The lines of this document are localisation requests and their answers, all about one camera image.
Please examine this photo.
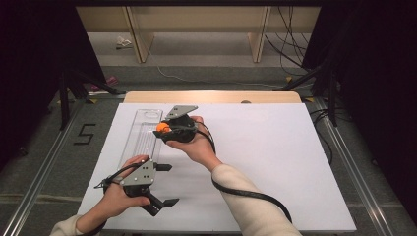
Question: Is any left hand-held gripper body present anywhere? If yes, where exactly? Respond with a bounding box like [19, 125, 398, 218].
[118, 159, 156, 199]

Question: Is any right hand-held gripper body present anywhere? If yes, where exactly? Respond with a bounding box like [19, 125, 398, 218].
[161, 104, 200, 144]

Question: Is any orange ping pong ball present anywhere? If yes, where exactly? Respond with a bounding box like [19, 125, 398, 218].
[155, 121, 171, 134]

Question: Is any clear plastic long box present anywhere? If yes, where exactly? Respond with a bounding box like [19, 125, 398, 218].
[118, 108, 166, 169]

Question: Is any person's right hand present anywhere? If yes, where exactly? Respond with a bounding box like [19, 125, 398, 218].
[165, 115, 224, 172]

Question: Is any person's left hand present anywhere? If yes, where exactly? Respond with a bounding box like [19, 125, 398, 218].
[97, 154, 151, 221]

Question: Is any pink object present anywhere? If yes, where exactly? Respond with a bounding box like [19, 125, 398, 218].
[89, 75, 120, 92]

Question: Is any crumpled white paper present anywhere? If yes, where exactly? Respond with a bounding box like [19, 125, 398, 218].
[115, 35, 133, 50]

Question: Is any white table board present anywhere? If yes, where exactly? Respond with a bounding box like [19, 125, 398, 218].
[77, 102, 358, 233]

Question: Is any black metal stand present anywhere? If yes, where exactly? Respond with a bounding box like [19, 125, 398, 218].
[58, 67, 127, 132]
[274, 63, 339, 128]

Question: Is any light wooden shelf unit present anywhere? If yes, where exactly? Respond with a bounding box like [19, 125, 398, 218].
[75, 5, 322, 64]

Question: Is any black curtain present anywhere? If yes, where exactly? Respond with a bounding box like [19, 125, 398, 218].
[0, 0, 106, 165]
[301, 0, 417, 227]

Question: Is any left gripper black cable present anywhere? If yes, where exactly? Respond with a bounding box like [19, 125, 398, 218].
[78, 160, 149, 236]

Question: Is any aluminium floor rail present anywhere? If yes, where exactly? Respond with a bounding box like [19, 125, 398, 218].
[314, 97, 396, 236]
[0, 97, 87, 236]

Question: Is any bundle of black cables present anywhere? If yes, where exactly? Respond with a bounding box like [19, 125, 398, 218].
[265, 5, 313, 77]

